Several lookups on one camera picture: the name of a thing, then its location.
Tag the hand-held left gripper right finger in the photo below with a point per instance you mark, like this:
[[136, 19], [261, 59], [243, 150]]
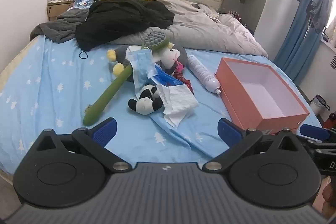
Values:
[[229, 132]]

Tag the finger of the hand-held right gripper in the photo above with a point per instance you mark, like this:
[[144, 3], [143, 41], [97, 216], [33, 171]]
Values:
[[313, 132]]

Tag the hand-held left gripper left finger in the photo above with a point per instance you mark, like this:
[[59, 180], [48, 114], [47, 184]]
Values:
[[106, 130]]

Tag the orange cardboard box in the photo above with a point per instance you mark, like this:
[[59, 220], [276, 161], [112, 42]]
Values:
[[260, 94]]

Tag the red foil packet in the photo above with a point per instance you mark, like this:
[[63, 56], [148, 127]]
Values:
[[185, 83]]

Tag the blue plastic bag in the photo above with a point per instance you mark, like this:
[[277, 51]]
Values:
[[165, 77]]

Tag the red canister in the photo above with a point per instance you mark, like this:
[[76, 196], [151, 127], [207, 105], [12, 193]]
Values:
[[330, 121]]

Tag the white trash bin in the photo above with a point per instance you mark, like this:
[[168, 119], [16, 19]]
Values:
[[318, 106]]

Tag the panda plush toy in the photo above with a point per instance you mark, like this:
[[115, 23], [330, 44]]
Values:
[[144, 104]]

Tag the white paper towel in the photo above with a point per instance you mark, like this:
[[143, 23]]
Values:
[[178, 100]]

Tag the light blue printed bed sheet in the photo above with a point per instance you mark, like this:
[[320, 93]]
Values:
[[52, 98]]

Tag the white spray bottle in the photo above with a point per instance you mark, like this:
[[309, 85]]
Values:
[[203, 73]]

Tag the blue face mask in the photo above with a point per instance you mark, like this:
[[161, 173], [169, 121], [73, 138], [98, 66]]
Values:
[[140, 64]]

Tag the grey plush toy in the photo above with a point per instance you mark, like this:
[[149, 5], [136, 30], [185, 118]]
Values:
[[120, 53]]

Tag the pink ribbon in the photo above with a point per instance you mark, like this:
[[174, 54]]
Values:
[[179, 66]]

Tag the blue curtain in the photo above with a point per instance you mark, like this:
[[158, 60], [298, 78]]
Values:
[[296, 37]]

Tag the light grey duvet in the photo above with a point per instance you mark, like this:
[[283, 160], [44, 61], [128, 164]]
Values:
[[210, 27]]

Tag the dark grey blanket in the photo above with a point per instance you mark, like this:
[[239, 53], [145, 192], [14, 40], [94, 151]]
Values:
[[57, 27]]

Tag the black jacket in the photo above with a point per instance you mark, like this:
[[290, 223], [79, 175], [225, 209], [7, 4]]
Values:
[[118, 16]]

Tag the row of small shelf bottles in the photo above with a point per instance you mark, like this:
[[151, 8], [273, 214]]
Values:
[[235, 15]]

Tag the hanging grey clothes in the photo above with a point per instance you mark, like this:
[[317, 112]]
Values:
[[321, 3]]

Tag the blue printed packet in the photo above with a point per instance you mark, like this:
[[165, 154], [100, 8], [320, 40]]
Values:
[[83, 1]]

